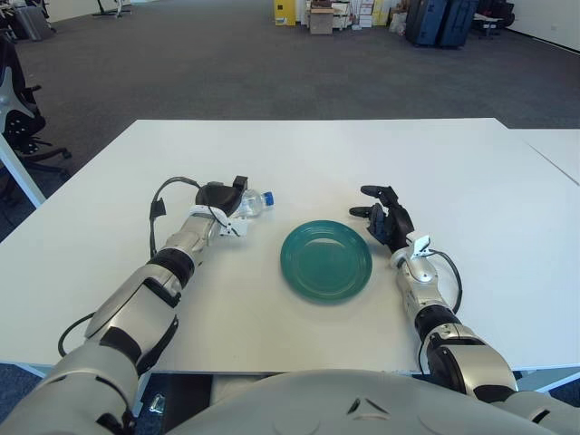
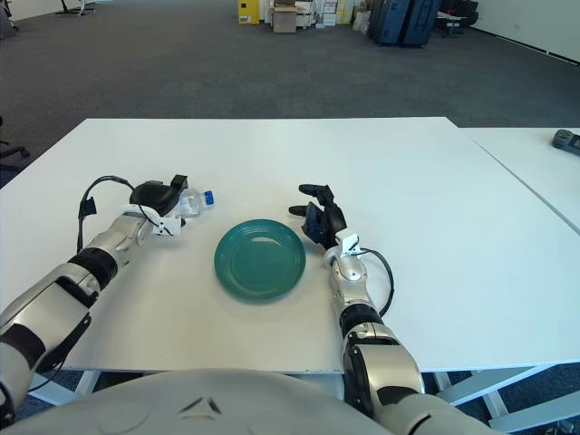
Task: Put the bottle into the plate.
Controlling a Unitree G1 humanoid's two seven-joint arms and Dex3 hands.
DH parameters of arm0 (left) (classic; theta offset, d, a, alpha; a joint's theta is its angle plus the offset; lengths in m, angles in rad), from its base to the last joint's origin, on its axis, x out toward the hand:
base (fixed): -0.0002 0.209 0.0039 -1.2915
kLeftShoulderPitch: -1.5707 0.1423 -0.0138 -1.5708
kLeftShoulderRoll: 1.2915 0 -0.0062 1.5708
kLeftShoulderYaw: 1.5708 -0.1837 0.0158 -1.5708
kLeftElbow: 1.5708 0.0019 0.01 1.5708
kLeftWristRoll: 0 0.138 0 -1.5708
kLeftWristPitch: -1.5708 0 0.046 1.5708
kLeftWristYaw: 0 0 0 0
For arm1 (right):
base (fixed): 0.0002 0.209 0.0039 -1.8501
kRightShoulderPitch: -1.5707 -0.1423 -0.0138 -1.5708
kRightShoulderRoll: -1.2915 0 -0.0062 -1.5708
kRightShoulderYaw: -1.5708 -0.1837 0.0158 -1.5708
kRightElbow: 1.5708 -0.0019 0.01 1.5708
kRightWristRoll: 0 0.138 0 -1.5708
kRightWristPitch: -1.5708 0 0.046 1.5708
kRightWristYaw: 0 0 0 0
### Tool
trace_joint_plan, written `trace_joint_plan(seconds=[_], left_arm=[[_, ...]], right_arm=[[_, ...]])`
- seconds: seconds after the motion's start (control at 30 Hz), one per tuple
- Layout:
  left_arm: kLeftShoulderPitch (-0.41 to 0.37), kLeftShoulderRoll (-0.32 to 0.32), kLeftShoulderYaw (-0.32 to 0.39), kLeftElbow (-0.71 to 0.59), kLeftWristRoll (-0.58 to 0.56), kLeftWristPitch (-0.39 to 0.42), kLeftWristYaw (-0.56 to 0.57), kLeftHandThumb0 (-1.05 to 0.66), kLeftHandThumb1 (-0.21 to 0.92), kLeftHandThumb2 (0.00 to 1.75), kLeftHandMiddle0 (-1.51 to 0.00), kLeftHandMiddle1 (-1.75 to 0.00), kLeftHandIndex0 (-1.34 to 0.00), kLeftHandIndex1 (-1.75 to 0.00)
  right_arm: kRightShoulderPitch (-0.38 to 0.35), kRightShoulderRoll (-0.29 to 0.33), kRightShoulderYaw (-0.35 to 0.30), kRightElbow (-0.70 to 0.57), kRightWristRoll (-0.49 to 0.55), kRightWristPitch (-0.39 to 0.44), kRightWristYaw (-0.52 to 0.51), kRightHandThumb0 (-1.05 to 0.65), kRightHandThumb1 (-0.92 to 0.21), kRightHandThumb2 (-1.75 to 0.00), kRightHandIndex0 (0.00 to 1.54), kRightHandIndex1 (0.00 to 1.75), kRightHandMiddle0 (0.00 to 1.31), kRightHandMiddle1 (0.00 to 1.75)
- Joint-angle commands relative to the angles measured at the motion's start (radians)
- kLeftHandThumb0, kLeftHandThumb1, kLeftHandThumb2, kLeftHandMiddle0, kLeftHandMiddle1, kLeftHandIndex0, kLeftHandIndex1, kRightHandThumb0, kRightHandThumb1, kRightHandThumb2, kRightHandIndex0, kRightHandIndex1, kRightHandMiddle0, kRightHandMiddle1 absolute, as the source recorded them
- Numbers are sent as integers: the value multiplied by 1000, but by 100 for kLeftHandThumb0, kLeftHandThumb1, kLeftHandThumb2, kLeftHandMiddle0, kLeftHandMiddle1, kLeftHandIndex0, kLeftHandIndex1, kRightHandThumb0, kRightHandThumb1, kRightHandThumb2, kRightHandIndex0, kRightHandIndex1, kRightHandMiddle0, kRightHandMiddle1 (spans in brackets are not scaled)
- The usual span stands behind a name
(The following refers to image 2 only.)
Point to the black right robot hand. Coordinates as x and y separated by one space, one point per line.
333 219

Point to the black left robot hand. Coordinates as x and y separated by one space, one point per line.
151 195

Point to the clear bottle with blue cap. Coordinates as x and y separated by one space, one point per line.
195 204

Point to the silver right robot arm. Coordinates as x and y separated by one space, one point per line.
389 371

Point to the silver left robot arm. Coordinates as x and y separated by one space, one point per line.
59 299

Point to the teal round plate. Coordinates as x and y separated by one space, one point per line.
260 263

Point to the black office chair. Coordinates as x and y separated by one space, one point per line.
13 153

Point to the white bag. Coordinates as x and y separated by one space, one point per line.
361 22

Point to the white metal table leg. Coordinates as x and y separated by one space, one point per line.
84 385
476 387

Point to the brown cardboard box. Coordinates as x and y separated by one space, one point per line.
284 22

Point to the blue hard case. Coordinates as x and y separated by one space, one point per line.
388 22

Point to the yellow cabinet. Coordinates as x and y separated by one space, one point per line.
248 12

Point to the stack of white boxes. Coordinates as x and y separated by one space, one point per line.
326 12

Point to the dark navy hard case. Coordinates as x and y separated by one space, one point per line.
419 22

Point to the grey robot torso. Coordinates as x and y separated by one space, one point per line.
204 408

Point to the cluttered background desk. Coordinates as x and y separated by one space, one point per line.
453 20

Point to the dark grey handheld device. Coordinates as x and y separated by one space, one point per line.
567 138

